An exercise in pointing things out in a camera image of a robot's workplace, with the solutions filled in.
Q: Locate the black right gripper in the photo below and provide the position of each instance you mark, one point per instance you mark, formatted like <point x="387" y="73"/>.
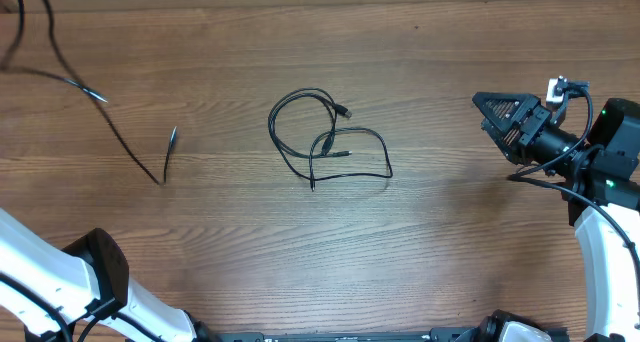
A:
<point x="522" y="104"/>

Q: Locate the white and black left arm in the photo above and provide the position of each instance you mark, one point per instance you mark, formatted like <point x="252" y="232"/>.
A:
<point x="49" y="290"/>

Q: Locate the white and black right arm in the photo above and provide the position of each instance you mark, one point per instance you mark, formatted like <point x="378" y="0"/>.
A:
<point x="589" y="156"/>

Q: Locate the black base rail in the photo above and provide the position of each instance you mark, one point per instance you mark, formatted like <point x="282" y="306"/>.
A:
<point x="499" y="326"/>

